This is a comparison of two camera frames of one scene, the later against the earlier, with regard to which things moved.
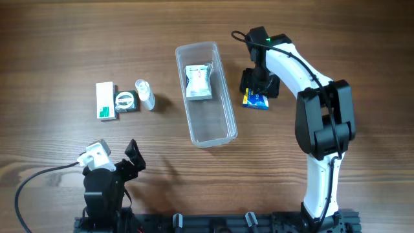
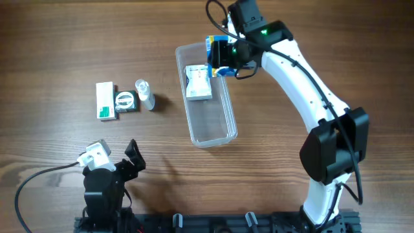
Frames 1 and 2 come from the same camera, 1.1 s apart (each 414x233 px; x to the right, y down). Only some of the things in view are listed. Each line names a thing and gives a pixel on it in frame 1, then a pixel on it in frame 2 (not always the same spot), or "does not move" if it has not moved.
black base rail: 348,221 does not move
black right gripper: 259,86 to 218,54
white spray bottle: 145,94 does not move
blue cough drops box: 255,101 to 220,71
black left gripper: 126,166 does not move
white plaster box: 198,82 does not move
